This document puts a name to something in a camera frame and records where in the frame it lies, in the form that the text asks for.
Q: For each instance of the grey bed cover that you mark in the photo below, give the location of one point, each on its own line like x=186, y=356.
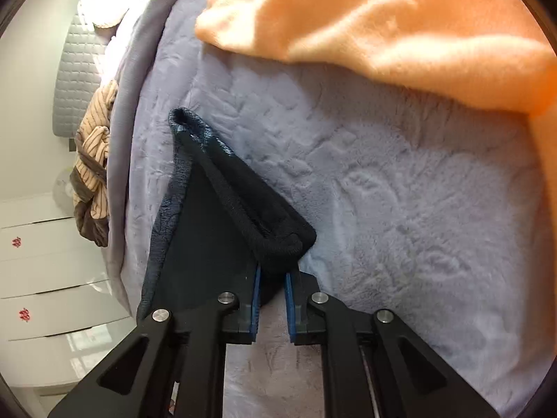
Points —
x=130, y=96

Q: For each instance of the grey quilted headboard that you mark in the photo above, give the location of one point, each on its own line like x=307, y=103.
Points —
x=76, y=74

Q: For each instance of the lavender embossed blanket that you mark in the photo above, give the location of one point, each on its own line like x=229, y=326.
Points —
x=391, y=204

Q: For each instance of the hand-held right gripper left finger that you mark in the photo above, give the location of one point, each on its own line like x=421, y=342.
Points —
x=256, y=296

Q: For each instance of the black pants with patterned waistband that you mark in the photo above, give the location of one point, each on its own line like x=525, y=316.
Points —
x=209, y=226

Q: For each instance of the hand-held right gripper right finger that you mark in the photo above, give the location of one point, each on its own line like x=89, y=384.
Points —
x=290, y=309

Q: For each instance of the white glossy wardrobe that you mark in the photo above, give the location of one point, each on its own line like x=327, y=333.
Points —
x=43, y=261

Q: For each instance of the white round cushion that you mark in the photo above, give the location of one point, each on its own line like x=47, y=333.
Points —
x=108, y=4

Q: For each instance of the orange fleece garment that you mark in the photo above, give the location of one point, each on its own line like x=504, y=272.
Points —
x=391, y=30

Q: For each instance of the brown beige striped garment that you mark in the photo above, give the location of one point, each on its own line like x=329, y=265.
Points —
x=93, y=139

